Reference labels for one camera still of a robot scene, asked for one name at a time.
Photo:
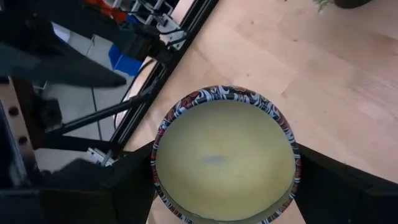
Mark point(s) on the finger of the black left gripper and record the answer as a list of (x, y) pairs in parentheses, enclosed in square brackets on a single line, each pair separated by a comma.
[(62, 71)]

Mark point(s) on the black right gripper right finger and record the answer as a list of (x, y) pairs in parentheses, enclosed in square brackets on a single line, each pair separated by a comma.
[(332, 193)]

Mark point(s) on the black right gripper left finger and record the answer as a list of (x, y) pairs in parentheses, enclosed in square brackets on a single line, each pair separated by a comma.
[(130, 186)]

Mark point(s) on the patterned tin candle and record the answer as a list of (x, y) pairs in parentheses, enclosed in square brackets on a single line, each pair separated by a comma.
[(224, 155)]

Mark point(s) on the blue plastic bin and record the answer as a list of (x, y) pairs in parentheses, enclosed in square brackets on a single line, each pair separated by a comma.
[(124, 63)]

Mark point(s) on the orange black parts bin rack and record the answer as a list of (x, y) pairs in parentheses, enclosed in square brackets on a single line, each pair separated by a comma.
[(105, 11)]

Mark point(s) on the green potted plant black pot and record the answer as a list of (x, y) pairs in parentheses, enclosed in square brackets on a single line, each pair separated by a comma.
[(351, 3)]

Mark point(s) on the black aluminium frame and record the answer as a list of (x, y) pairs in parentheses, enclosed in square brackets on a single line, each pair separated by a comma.
[(161, 71)]

